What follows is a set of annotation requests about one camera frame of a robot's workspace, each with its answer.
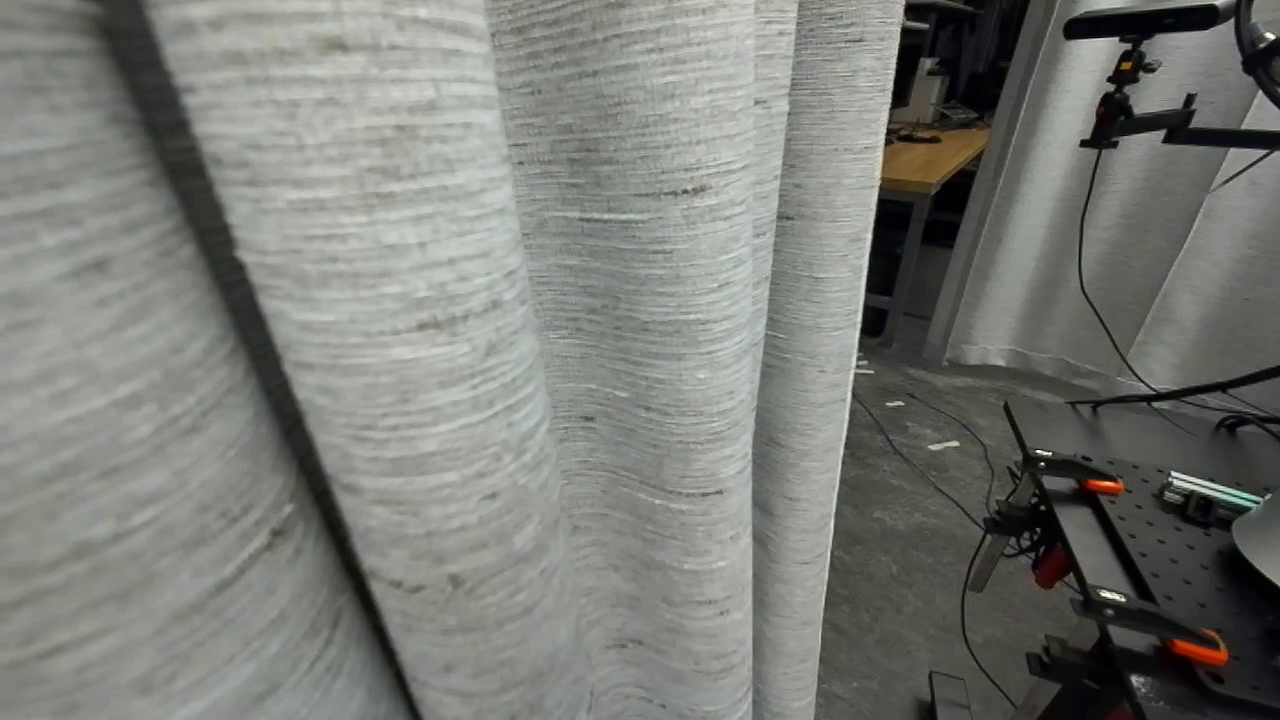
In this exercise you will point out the upper orange black clamp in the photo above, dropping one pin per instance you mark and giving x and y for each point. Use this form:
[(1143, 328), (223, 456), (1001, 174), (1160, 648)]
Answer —
[(1021, 519)]

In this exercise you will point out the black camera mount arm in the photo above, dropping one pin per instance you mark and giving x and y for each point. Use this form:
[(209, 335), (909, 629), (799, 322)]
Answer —
[(1174, 124)]

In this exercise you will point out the grey woven curtain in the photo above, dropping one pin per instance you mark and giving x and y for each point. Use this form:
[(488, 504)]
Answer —
[(428, 357)]

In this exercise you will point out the black perforated table board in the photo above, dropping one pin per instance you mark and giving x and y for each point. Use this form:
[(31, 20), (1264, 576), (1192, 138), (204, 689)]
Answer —
[(1149, 548)]

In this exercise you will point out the lower orange black clamp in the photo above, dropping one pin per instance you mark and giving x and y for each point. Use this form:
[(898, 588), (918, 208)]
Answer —
[(1139, 637)]

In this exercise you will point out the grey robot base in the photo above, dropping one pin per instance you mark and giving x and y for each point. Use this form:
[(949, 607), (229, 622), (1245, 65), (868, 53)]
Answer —
[(1256, 539)]

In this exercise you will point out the black camera on mount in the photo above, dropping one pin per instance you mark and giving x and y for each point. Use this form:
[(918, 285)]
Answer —
[(1149, 20)]

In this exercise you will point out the white background curtain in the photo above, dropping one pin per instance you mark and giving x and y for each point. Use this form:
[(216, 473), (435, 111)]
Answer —
[(1143, 261)]

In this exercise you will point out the green white small box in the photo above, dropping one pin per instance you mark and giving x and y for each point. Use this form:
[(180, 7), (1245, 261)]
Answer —
[(1204, 500)]

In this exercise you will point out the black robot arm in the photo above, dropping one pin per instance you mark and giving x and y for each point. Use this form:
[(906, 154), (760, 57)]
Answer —
[(1256, 49)]

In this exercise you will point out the wooden desk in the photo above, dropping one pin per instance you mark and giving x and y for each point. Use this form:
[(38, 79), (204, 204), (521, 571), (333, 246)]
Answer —
[(914, 174)]

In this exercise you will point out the orange black clamp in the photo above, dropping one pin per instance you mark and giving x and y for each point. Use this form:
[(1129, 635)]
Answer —
[(1139, 637), (1021, 519)]

